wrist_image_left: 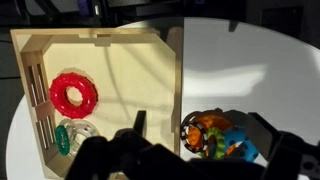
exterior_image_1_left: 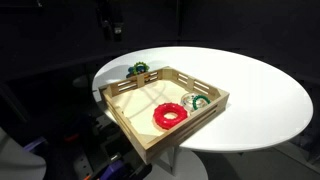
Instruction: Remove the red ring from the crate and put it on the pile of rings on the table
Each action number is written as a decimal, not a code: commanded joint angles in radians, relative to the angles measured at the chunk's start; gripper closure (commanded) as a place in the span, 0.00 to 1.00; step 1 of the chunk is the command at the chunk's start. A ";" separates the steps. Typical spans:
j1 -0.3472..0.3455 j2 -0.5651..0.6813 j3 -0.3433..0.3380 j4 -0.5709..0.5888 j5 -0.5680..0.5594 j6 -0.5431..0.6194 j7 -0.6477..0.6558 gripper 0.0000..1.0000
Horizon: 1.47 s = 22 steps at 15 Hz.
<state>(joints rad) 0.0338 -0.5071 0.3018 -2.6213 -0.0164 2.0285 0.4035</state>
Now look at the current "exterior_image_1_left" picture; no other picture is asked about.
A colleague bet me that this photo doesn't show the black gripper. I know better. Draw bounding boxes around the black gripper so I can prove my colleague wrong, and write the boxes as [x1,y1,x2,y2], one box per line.
[105,19,125,43]

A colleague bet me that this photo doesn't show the red rubber ring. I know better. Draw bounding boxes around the red rubber ring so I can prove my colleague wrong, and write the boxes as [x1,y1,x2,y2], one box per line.
[152,102,189,131]

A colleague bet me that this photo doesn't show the light wooden slatted crate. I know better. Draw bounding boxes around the light wooden slatted crate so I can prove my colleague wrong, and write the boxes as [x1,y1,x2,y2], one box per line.
[97,65,231,165]

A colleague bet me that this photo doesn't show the white rounded shell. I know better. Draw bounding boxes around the white rounded shell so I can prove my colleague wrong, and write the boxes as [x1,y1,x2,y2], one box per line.
[0,127,47,180]

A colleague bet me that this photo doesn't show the light green knobbed ring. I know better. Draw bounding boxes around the light green knobbed ring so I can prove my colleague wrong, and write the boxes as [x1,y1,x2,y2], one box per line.
[132,61,151,75]

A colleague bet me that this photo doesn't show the thin dark green ring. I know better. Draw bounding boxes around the thin dark green ring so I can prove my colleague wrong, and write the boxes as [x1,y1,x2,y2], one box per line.
[192,94,212,111]

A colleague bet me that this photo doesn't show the white table pedestal base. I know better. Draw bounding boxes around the white table pedestal base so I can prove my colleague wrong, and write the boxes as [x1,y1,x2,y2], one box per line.
[150,146,210,180]

